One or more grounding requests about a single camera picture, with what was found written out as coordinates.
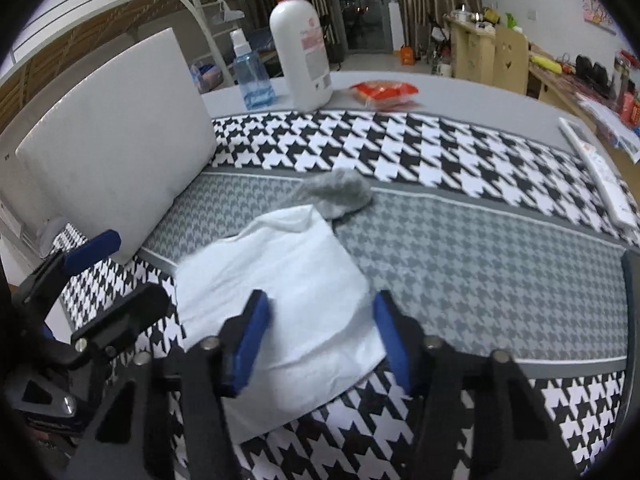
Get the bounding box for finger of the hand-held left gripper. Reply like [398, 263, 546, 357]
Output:
[70, 284, 170, 366]
[10, 230, 122, 312]

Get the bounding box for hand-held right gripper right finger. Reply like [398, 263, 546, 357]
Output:
[372, 289, 583, 480]

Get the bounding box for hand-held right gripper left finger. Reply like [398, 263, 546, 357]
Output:
[65, 289, 273, 480]

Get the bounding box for white towel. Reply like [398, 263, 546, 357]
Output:
[172, 205, 388, 443]

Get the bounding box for white foam box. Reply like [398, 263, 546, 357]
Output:
[0, 27, 217, 266]

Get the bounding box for houndstooth table mat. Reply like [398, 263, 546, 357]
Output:
[42, 107, 640, 480]

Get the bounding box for grey sock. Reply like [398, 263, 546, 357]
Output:
[290, 169, 375, 221]

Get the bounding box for blue plaid blanket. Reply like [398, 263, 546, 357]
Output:
[190, 60, 222, 94]

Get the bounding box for white metal bunk bed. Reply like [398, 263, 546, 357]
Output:
[0, 0, 281, 111]

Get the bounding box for small blue spray bottle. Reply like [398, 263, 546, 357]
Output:
[229, 29, 277, 110]

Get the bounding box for red snack packet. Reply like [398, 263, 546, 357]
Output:
[349, 80, 420, 110]

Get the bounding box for white bed ladder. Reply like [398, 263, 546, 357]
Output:
[172, 0, 241, 86]

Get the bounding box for white flat printed box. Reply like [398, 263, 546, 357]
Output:
[557, 116, 640, 228]

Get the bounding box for white lotion bottle red pump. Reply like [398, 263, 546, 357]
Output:
[269, 0, 335, 111]

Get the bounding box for light wooden desk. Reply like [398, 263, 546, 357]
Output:
[445, 12, 501, 81]

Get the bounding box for white printed papers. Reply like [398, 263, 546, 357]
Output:
[580, 97, 640, 163]

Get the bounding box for wooden smiley chair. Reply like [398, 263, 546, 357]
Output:
[492, 25, 531, 96]

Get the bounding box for black bag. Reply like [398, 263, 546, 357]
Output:
[575, 55, 611, 88]

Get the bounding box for glass balcony door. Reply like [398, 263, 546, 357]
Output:
[330, 0, 401, 53]

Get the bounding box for row of toiletry bottles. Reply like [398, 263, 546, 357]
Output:
[612, 47, 640, 126]

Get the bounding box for cartoon wall poster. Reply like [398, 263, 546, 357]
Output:
[582, 0, 616, 28]

